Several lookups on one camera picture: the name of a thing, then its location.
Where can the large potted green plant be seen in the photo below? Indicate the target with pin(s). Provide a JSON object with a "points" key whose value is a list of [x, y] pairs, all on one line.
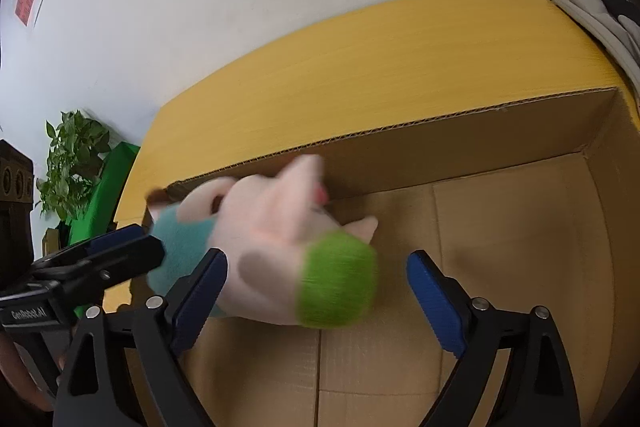
{"points": [[75, 157]]}

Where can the light wooden box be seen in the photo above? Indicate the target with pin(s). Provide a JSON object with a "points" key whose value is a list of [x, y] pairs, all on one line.
{"points": [[51, 238]]}

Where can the shallow cardboard box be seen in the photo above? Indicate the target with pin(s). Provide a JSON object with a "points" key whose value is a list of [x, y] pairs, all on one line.
{"points": [[500, 232]]}

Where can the person's left hand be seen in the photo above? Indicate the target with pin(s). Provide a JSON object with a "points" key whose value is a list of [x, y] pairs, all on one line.
{"points": [[20, 372]]}

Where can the green cloth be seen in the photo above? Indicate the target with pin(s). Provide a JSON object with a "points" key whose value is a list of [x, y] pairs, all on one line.
{"points": [[107, 187]]}

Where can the pink and teal plush toy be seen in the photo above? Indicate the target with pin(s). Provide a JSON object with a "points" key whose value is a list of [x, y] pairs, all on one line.
{"points": [[260, 227]]}

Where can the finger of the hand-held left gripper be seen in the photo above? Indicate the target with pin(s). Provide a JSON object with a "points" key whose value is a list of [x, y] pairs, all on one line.
{"points": [[125, 259], [117, 237]]}

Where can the grey folded cloth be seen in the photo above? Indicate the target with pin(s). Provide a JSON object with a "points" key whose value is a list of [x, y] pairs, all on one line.
{"points": [[590, 19]]}

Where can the dark brown cabinet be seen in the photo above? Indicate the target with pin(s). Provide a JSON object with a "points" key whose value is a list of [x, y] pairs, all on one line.
{"points": [[15, 172]]}

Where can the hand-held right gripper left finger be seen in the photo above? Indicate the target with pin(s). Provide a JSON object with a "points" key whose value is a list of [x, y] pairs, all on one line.
{"points": [[197, 302]]}

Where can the black folded garment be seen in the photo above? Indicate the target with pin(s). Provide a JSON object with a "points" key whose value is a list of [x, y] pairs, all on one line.
{"points": [[622, 9]]}

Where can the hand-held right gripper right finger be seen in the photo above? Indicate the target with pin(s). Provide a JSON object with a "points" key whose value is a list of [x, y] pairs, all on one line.
{"points": [[435, 297]]}

